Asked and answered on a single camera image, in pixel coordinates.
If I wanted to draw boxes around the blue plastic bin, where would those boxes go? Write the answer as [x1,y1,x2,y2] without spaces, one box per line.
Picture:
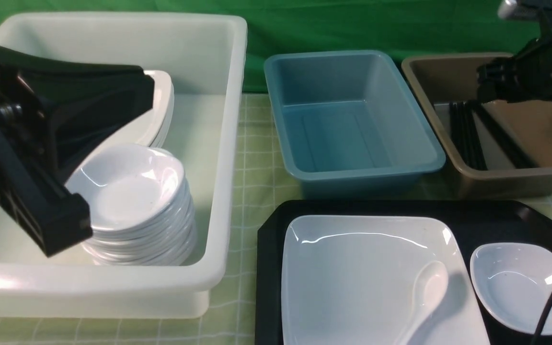
[264,50,446,199]

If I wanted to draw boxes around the green backdrop cloth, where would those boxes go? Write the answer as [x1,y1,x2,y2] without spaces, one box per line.
[0,0,539,92]

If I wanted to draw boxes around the stack of white square plates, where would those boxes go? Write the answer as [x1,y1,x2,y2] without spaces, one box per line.
[103,70,174,147]

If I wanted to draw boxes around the large white plastic tub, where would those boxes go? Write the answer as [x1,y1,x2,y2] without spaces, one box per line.
[0,12,247,319]

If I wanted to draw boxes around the black chopsticks in brown bin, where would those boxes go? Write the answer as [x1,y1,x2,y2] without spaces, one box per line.
[448,100,539,171]

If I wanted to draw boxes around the white square rice plate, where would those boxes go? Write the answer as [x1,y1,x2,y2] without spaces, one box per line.
[281,215,489,345]

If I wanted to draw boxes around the small white sauce dish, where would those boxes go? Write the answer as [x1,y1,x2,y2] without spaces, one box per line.
[470,242,552,334]

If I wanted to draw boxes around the stack of white small bowls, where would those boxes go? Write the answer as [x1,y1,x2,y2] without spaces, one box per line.
[66,144,198,266]

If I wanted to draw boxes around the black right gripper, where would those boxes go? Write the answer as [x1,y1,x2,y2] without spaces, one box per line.
[477,33,552,103]

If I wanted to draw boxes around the black serving tray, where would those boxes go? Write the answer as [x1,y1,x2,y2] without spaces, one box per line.
[254,199,552,345]

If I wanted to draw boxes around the white ceramic soup spoon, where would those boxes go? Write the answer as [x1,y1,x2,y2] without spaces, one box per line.
[394,261,449,345]

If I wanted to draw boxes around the green checked tablecloth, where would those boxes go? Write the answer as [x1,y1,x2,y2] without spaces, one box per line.
[0,93,552,345]

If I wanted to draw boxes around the brown plastic bin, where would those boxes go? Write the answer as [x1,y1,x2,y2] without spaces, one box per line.
[401,52,552,199]

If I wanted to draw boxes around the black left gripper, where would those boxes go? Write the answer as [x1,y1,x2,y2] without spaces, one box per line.
[0,46,155,257]

